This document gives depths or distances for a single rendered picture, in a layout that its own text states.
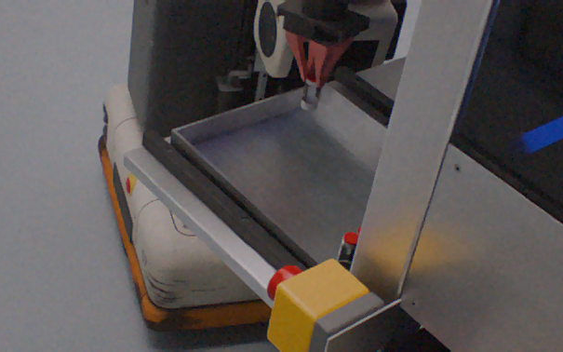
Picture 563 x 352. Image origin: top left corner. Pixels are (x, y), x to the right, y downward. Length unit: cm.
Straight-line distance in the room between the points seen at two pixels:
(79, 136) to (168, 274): 83
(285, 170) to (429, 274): 44
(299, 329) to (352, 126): 54
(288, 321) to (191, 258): 116
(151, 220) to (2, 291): 41
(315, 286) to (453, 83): 23
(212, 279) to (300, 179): 86
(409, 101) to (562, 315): 21
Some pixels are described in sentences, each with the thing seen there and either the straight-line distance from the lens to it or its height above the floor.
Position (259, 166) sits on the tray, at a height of 88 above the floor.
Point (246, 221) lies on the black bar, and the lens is 119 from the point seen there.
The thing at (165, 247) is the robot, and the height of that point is 27.
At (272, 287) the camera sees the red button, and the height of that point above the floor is 100.
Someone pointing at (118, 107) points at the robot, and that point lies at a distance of 247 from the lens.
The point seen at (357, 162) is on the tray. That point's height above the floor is 88.
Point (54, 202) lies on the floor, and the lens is 260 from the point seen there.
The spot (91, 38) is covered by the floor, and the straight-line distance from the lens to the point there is 326.
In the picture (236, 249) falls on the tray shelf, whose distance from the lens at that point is 118.
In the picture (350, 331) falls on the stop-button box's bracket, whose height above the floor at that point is 102.
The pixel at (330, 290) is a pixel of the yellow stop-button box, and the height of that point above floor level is 103.
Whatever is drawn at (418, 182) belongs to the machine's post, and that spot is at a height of 115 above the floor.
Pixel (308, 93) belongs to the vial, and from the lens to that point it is 132.
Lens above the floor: 166
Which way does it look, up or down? 37 degrees down
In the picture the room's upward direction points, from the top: 11 degrees clockwise
